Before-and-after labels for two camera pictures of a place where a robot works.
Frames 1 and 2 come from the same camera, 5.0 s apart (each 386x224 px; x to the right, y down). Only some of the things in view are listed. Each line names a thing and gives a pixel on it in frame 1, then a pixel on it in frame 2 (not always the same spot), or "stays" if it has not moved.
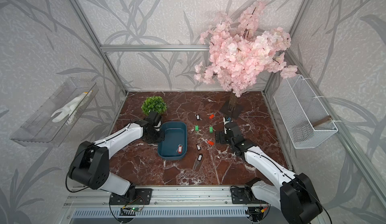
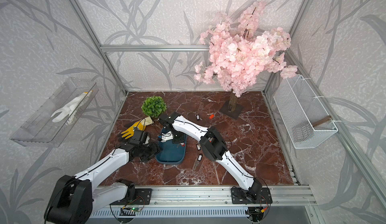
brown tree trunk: [233, 101] stays
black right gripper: [222, 134] -> [178, 140]
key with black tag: [199, 158] stays
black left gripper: [161, 138] -> [155, 149]
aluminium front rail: [162, 196] stays
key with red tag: [212, 115] stays
